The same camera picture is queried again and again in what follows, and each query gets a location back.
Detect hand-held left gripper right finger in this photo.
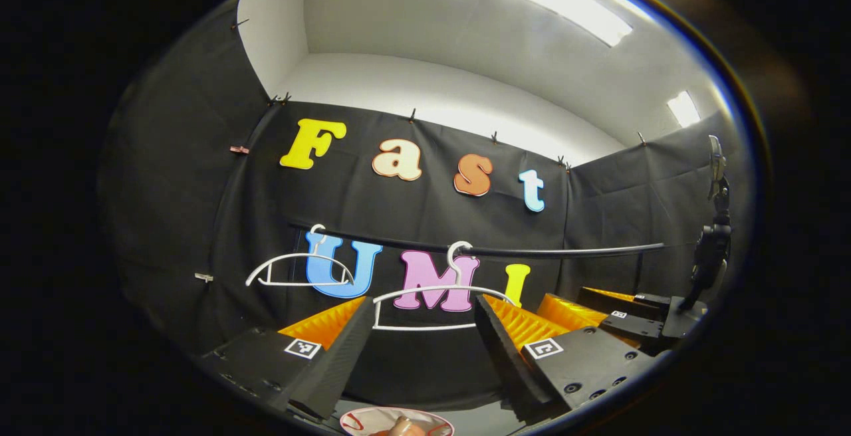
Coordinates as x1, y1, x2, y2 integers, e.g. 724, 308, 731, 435
473, 293, 656, 425

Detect white pink-rimmed laundry hamper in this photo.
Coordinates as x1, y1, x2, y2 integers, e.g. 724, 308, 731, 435
339, 407, 457, 436

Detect white empty clothes hanger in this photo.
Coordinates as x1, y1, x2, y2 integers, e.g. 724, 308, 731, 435
245, 224, 356, 288

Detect long ceiling light panel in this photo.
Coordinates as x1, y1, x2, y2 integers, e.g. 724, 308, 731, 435
491, 0, 634, 48

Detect orange corduroy shirt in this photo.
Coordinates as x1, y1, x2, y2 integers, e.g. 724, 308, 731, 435
372, 416, 436, 436

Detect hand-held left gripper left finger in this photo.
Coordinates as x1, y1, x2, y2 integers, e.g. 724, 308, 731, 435
196, 295, 376, 421

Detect small ceiling light panel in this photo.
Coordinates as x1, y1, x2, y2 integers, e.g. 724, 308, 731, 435
667, 90, 702, 128

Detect white shirt clothes hanger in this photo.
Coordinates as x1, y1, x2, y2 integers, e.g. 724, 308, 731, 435
372, 241, 517, 332

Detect black clothes rack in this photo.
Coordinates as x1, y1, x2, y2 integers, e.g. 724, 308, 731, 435
289, 221, 666, 297

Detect black backdrop cloth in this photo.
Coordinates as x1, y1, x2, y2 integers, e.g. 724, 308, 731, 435
98, 0, 752, 410

